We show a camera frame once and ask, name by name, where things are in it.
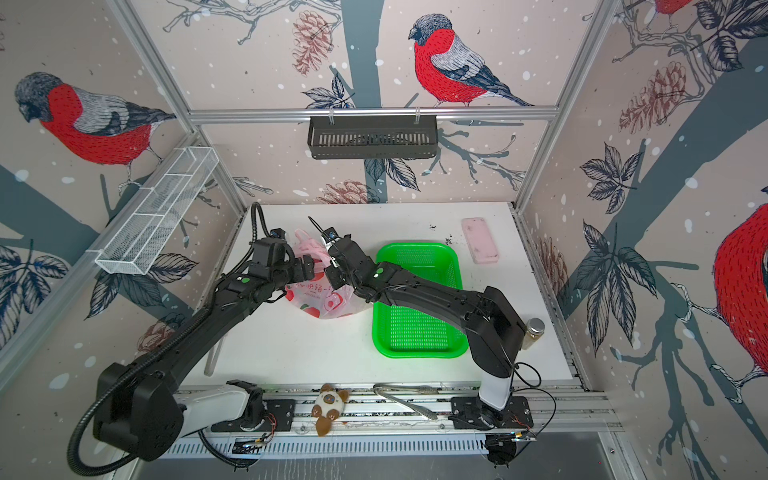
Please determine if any pink plastic bag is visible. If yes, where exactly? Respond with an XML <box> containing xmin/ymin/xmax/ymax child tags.
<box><xmin>286</xmin><ymin>229</ymin><xmax>370</xmax><ymax>319</ymax></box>

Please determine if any green plastic basket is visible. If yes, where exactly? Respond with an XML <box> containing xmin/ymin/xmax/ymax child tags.
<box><xmin>372</xmin><ymin>243</ymin><xmax>468</xmax><ymax>359</ymax></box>

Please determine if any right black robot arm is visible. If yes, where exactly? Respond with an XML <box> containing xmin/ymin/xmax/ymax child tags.
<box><xmin>311</xmin><ymin>220</ymin><xmax>526</xmax><ymax>411</ymax></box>

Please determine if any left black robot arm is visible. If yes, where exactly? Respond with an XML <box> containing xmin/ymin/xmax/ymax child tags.
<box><xmin>66</xmin><ymin>237</ymin><xmax>314</xmax><ymax>476</ymax></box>

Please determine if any brown plush toy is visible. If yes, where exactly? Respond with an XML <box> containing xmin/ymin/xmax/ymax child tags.
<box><xmin>311</xmin><ymin>383</ymin><xmax>350</xmax><ymax>437</ymax></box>

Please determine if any small glass jar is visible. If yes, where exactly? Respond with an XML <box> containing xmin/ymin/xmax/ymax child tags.
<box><xmin>521</xmin><ymin>317</ymin><xmax>546</xmax><ymax>350</ymax></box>

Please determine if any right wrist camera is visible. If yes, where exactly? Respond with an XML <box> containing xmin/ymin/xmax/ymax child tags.
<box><xmin>321</xmin><ymin>227</ymin><xmax>339</xmax><ymax>244</ymax></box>

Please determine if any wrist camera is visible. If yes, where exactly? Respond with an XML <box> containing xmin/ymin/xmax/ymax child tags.
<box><xmin>321</xmin><ymin>227</ymin><xmax>339</xmax><ymax>244</ymax></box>
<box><xmin>269</xmin><ymin>228</ymin><xmax>288</xmax><ymax>242</ymax></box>

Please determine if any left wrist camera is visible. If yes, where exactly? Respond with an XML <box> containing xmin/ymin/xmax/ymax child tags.
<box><xmin>269</xmin><ymin>228</ymin><xmax>288</xmax><ymax>242</ymax></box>

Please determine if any black hanging wall basket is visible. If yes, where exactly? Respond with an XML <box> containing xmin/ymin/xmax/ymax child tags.
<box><xmin>307</xmin><ymin>115</ymin><xmax>439</xmax><ymax>160</ymax></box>

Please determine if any grey flat cable strip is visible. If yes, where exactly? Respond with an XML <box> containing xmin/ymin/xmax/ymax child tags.
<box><xmin>372</xmin><ymin>383</ymin><xmax>439</xmax><ymax>421</ymax></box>

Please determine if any white wire mesh shelf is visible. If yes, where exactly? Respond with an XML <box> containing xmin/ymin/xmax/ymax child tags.
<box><xmin>95</xmin><ymin>146</ymin><xmax>219</xmax><ymax>275</ymax></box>

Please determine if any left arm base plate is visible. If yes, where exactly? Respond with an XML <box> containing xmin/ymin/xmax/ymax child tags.
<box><xmin>210</xmin><ymin>399</ymin><xmax>296</xmax><ymax>433</ymax></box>

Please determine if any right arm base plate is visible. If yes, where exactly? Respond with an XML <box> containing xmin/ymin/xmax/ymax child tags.
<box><xmin>448</xmin><ymin>396</ymin><xmax>534</xmax><ymax>431</ymax></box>

